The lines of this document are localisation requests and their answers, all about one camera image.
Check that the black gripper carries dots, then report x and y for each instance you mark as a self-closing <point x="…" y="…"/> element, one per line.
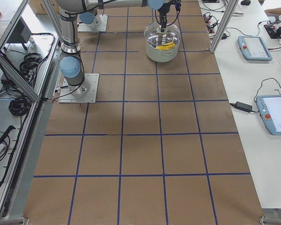
<point x="163" y="12"/>

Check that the glass pot lid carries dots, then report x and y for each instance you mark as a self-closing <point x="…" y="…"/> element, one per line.
<point x="156" y="36"/>

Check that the yellow corn cob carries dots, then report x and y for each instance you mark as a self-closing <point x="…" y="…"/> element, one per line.
<point x="166" y="46"/>

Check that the pale green electric pot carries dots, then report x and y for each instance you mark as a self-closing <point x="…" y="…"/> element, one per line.
<point x="161" y="55"/>

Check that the far teach pendant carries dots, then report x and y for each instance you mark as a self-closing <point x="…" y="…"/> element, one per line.
<point x="254" y="48"/>

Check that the teach pendant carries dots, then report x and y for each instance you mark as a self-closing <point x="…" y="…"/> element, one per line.
<point x="270" y="112"/>
<point x="254" y="48"/>

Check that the black power adapter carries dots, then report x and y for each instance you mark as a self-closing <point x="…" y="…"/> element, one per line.
<point x="243" y="107"/>

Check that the cardboard box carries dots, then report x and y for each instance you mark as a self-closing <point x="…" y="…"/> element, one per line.
<point x="38" y="7"/>

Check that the near teach pendant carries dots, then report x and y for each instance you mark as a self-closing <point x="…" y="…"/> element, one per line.
<point x="270" y="112"/>

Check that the aluminium frame post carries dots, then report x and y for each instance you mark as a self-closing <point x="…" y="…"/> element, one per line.
<point x="223" y="25"/>

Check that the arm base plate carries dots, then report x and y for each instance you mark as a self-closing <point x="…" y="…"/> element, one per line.
<point x="85" y="94"/>
<point x="82" y="28"/>

